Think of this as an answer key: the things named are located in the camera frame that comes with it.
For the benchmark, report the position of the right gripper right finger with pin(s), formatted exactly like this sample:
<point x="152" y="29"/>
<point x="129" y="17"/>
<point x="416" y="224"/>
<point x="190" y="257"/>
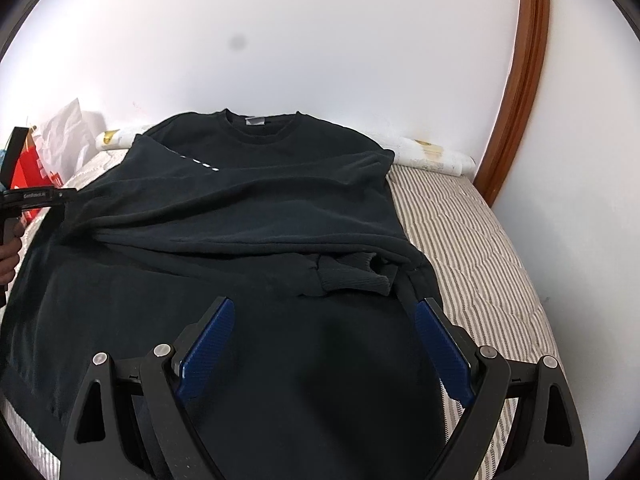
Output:
<point x="545" y="440"/>

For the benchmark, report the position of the black sweatshirt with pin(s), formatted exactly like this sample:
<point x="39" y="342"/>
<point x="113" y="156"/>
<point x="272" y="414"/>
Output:
<point x="293" y="220"/>

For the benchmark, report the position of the striped beige mattress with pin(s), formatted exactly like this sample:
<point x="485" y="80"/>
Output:
<point x="483" y="283"/>

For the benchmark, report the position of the white plastic bag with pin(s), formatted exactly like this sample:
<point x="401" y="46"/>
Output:
<point x="67" y="141"/>

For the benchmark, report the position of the white floral rolled sheet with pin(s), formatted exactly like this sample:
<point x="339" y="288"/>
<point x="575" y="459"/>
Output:
<point x="408" y="152"/>

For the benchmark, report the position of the red box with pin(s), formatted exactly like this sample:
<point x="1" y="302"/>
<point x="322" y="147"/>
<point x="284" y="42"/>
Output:
<point x="29" y="171"/>

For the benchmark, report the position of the person's left hand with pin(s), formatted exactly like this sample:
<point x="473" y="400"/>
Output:
<point x="10" y="254"/>

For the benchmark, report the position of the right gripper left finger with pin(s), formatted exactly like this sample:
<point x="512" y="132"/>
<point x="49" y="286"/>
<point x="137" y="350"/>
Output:
<point x="103" y="439"/>

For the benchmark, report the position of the brown wooden door frame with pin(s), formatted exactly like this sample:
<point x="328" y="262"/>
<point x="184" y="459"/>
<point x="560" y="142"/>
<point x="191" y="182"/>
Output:
<point x="530" y="45"/>

